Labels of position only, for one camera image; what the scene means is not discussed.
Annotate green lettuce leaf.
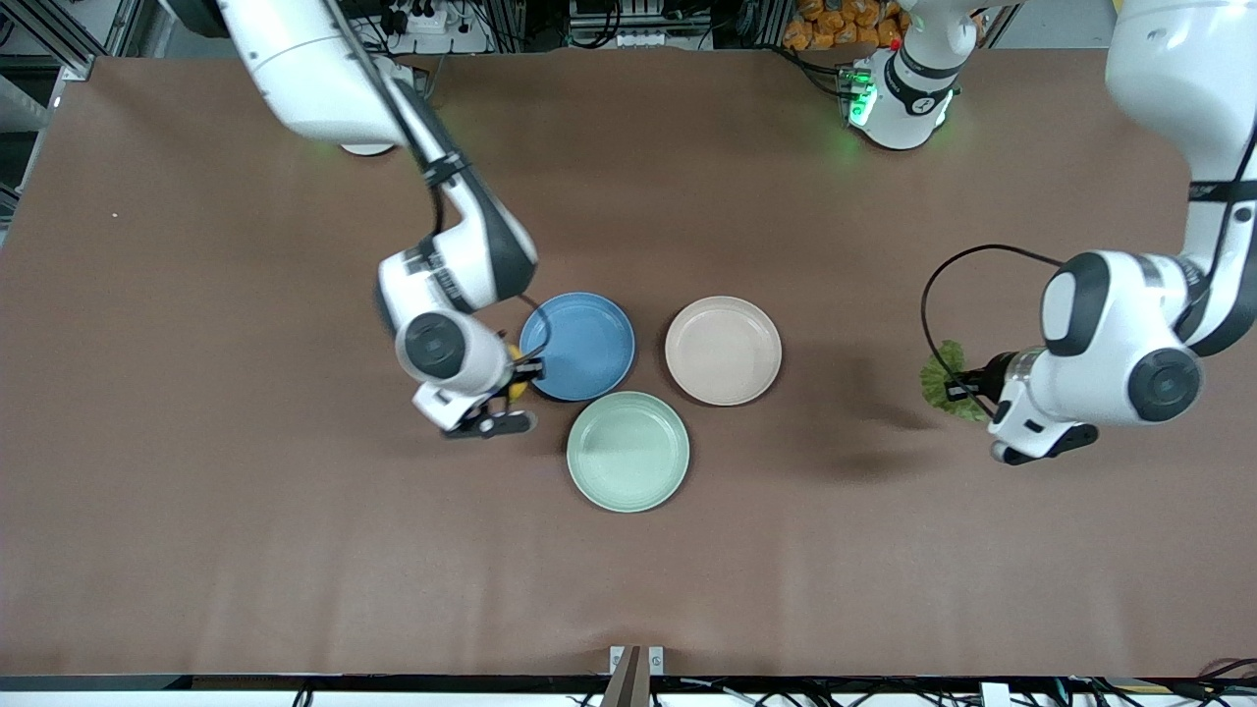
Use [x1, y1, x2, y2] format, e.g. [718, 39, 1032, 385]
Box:
[919, 340, 993, 424]

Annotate blue plate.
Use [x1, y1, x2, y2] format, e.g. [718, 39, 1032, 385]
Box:
[519, 292, 637, 403]

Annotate pale green plate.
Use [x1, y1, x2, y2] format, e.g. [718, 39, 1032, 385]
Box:
[566, 391, 691, 514]

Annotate beige plate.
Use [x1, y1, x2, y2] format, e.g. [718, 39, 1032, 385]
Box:
[664, 296, 784, 408]

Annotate white power strip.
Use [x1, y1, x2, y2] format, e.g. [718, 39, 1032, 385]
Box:
[368, 0, 492, 56]

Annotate orange snack packets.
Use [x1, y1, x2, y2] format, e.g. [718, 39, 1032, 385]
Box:
[783, 0, 909, 52]

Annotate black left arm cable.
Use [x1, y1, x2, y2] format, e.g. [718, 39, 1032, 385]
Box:
[920, 244, 1067, 413]

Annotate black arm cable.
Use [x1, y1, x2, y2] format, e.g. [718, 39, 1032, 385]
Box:
[920, 244, 1067, 413]
[324, 0, 552, 360]

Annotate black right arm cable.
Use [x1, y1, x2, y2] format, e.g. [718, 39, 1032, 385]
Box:
[324, 0, 552, 360]

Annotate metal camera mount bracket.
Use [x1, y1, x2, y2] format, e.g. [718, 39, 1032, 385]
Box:
[601, 645, 666, 707]

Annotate black base cable bundle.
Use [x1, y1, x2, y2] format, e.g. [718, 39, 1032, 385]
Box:
[774, 43, 857, 100]

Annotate equipment rack with cables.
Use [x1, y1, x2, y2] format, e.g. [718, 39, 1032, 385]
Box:
[568, 0, 716, 51]

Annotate aluminium frame profile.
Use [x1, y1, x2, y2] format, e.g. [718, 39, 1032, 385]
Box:
[0, 0, 148, 82]

